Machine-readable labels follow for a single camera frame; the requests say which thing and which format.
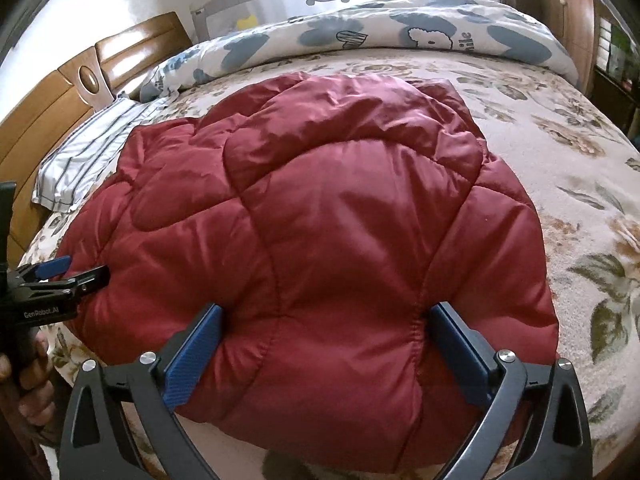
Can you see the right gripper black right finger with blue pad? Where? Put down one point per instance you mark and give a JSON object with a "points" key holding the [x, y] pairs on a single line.
{"points": [[555, 442]]}

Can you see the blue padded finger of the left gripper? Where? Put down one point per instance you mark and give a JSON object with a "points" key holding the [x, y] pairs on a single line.
{"points": [[52, 268]]}

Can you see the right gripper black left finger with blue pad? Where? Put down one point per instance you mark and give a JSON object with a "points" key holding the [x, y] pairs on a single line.
{"points": [[97, 441]]}

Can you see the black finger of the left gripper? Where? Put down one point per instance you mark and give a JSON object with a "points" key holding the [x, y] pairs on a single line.
{"points": [[72, 289]]}

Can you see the red quilted down jacket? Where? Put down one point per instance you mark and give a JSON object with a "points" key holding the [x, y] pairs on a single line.
{"points": [[325, 215]]}

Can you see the pink sleeved left forearm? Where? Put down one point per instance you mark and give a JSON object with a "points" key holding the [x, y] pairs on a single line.
{"points": [[21, 455]]}

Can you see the person's left hand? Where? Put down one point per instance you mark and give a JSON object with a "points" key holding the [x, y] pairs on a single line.
{"points": [[35, 397]]}

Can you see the striped white pillow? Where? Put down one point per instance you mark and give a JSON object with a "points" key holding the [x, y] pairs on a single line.
{"points": [[65, 176]]}

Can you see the wooden headboard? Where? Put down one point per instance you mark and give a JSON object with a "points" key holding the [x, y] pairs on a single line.
{"points": [[65, 99]]}

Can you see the floral cream bedspread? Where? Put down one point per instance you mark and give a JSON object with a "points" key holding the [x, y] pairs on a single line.
{"points": [[583, 177]]}

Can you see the blue white cartoon duvet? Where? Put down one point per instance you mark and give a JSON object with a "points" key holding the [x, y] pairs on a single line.
{"points": [[469, 26]]}

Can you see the wooden wardrobe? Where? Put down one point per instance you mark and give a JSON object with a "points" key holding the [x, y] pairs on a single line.
{"points": [[573, 22]]}

